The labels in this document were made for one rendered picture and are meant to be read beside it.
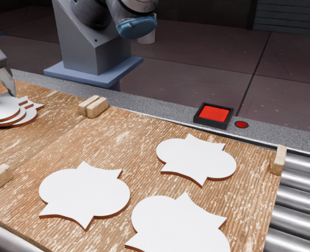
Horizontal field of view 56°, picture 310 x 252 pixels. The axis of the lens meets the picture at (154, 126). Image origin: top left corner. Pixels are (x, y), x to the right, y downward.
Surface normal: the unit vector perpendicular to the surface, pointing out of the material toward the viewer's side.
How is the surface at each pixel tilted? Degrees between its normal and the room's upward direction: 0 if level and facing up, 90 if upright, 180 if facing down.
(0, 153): 0
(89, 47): 90
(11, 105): 0
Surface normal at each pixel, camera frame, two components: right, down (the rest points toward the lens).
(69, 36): -0.47, 0.48
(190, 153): 0.00, -0.84
